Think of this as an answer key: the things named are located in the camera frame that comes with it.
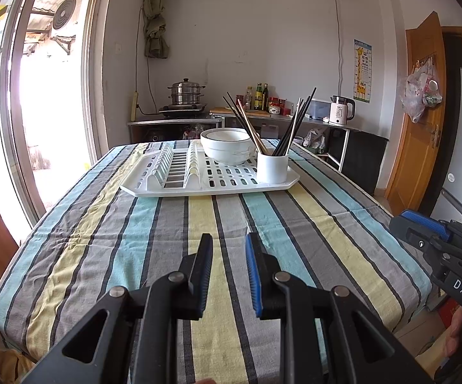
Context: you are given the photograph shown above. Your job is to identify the white electric kettle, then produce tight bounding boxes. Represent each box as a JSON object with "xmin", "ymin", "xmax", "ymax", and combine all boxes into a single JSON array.
[{"xmin": 329, "ymin": 95, "xmax": 356, "ymax": 126}]

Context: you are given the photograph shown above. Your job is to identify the metal kitchen counter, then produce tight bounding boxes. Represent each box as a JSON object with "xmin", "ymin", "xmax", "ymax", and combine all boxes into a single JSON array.
[{"xmin": 126, "ymin": 110, "xmax": 361, "ymax": 145}]

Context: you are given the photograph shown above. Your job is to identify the white plastic dish rack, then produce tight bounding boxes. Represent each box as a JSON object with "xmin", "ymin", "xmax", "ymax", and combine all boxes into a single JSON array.
[{"xmin": 119, "ymin": 140, "xmax": 301, "ymax": 197}]

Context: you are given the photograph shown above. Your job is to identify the white ceramic bowl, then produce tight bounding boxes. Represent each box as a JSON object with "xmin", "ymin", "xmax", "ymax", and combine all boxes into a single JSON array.
[
  {"xmin": 201, "ymin": 127, "xmax": 255, "ymax": 140},
  {"xmin": 200, "ymin": 128, "xmax": 256, "ymax": 165}
]

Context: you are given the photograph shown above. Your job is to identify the red cardboard box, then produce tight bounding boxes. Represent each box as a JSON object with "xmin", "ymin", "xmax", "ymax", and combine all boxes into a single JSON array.
[{"xmin": 439, "ymin": 298, "xmax": 461, "ymax": 321}]

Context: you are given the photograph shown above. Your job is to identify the clear container with blue lid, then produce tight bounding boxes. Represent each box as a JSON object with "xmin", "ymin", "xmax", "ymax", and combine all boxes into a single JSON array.
[{"xmin": 307, "ymin": 100, "xmax": 331, "ymax": 121}]

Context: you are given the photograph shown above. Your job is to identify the giraffe wall poster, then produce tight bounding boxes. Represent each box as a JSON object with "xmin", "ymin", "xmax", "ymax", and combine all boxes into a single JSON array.
[{"xmin": 353, "ymin": 39, "xmax": 372, "ymax": 102}]

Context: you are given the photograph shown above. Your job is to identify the wooden cutting board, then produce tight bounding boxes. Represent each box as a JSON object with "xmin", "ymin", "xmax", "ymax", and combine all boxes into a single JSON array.
[{"xmin": 209, "ymin": 106, "xmax": 273, "ymax": 117}]

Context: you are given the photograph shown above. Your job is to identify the person's right hand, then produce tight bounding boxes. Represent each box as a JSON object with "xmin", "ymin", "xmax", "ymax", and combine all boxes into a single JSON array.
[{"xmin": 446, "ymin": 309, "xmax": 462, "ymax": 358}]

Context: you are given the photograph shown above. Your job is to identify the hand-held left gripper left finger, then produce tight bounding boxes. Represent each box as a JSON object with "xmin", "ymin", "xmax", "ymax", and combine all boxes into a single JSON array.
[{"xmin": 21, "ymin": 232, "xmax": 214, "ymax": 384}]

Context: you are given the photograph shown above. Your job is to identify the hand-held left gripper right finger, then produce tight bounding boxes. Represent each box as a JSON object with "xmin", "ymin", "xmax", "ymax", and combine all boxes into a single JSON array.
[{"xmin": 245, "ymin": 232, "xmax": 433, "ymax": 384}]

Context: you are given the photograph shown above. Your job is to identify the gas stove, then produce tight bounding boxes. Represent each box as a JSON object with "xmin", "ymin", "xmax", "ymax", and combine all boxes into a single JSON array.
[{"xmin": 159, "ymin": 103, "xmax": 208, "ymax": 117}]

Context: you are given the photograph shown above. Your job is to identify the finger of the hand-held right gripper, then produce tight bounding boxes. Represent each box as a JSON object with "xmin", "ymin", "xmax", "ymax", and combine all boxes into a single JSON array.
[
  {"xmin": 388, "ymin": 215, "xmax": 436, "ymax": 254},
  {"xmin": 400, "ymin": 209, "xmax": 448, "ymax": 243}
]

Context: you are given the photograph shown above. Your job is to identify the white cup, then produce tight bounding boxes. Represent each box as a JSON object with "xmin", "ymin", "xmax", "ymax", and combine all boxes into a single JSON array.
[{"xmin": 257, "ymin": 150, "xmax": 289, "ymax": 184}]

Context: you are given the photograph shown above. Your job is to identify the crumpled plastic bag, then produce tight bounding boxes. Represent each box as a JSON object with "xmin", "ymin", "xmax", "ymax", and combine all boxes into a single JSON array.
[{"xmin": 303, "ymin": 128, "xmax": 329, "ymax": 155}]

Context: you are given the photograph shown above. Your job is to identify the striped tablecloth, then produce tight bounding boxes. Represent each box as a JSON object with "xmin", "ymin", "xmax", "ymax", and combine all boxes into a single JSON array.
[{"xmin": 0, "ymin": 139, "xmax": 439, "ymax": 384}]

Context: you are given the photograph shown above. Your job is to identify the steel steamer pot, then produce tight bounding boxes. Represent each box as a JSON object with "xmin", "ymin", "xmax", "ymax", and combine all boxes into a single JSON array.
[{"xmin": 168, "ymin": 79, "xmax": 208, "ymax": 107}]

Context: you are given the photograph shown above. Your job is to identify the hanging plastic bags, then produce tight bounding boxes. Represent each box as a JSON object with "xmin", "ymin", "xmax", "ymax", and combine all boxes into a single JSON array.
[{"xmin": 400, "ymin": 58, "xmax": 443, "ymax": 124}]

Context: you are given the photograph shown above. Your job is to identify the wooden door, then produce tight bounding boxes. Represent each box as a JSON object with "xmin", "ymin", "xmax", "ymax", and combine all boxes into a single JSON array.
[{"xmin": 387, "ymin": 11, "xmax": 447, "ymax": 217}]

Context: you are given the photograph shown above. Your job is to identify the outdoor air conditioner unit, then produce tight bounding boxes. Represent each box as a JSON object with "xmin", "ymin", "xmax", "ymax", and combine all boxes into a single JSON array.
[{"xmin": 51, "ymin": 0, "xmax": 77, "ymax": 30}]

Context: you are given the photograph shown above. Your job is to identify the sliding glass door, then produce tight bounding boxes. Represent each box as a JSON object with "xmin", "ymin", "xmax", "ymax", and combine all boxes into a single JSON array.
[{"xmin": 0, "ymin": 0, "xmax": 109, "ymax": 228}]

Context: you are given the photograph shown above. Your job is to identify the tied grey-green curtain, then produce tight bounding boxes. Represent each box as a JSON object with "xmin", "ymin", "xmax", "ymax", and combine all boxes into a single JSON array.
[{"xmin": 143, "ymin": 0, "xmax": 171, "ymax": 60}]

